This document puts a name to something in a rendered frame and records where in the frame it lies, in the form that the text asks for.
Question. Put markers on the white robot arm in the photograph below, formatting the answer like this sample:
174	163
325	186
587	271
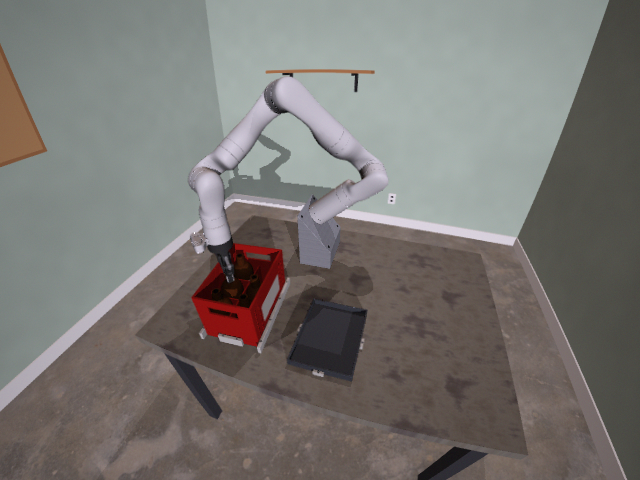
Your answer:
281	95

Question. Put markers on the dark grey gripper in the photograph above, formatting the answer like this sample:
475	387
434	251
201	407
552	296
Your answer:
224	258

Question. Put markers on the brown glass bottle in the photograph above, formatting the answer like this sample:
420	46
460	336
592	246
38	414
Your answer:
217	296
244	301
233	289
242	269
254	287

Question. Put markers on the red bottle crate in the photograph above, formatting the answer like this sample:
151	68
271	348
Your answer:
251	322

